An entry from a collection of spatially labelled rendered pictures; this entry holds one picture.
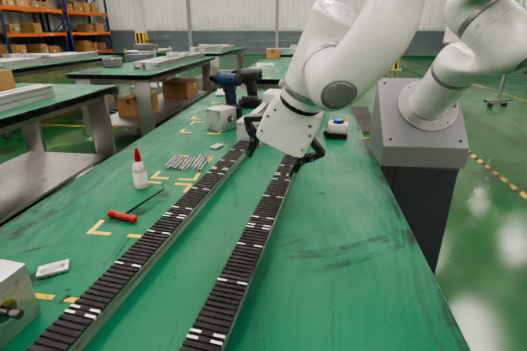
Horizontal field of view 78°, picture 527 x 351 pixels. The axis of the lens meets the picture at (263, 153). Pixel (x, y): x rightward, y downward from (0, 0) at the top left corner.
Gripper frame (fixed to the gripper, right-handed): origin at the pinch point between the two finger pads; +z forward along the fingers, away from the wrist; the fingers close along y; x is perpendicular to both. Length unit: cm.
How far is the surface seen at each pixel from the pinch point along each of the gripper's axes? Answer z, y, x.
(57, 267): 20.7, -27.2, -29.0
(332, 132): 28, 17, 63
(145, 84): 163, -150, 205
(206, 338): 2.8, 2.2, -34.6
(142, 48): 261, -281, 410
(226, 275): 6.9, 1.2, -23.3
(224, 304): 4.5, 2.7, -28.7
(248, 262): 7.1, 3.8, -19.2
